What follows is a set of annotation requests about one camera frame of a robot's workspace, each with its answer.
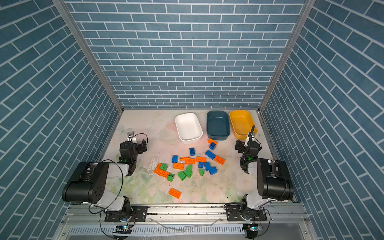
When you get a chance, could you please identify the yellow plastic bin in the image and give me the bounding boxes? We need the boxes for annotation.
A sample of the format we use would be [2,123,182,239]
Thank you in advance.
[229,110,258,140]

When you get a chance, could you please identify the green square brick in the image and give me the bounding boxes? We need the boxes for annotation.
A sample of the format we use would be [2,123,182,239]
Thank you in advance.
[160,164,168,171]

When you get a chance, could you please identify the dark teal plastic bin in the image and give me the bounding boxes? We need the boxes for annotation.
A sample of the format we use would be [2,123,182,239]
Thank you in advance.
[207,111,231,141]

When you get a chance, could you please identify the blue long brick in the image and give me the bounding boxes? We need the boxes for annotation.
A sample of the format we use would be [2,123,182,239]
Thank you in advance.
[205,150,216,160]

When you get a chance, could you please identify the white plastic bin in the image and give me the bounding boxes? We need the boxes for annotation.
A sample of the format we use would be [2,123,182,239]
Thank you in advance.
[175,113,203,145]

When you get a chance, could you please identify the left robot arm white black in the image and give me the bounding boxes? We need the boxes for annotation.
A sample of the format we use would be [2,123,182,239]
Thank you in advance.
[62,140,148,223]

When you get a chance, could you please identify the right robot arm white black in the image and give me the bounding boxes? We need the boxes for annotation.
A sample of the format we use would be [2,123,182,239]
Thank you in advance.
[224,138,294,222]

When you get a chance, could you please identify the orange long brick left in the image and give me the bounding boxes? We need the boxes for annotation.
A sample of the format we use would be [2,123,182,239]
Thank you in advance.
[154,163,169,178]

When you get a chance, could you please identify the green small brick lower left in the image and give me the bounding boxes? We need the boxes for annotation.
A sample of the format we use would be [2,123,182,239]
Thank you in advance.
[167,173,175,182]

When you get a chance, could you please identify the green slope brick right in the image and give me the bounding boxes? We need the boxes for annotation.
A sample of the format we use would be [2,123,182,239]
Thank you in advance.
[199,169,205,177]

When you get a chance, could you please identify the green slope brick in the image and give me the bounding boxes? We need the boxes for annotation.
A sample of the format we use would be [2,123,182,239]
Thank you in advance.
[184,165,193,178]
[199,169,205,177]

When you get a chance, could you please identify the orange flat brick front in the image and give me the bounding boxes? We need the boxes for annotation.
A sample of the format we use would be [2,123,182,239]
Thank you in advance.
[169,188,182,199]

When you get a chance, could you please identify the green slope brick centre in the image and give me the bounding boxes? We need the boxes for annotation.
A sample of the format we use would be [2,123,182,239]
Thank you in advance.
[184,165,193,178]

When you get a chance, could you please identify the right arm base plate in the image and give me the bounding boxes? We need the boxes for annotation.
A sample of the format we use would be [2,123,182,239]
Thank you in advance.
[224,204,267,222]

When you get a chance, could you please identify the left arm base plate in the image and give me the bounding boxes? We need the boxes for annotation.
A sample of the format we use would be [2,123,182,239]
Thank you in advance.
[105,206,148,223]

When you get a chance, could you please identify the aluminium front rail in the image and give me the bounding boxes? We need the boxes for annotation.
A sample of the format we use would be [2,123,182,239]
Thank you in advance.
[55,203,315,240]

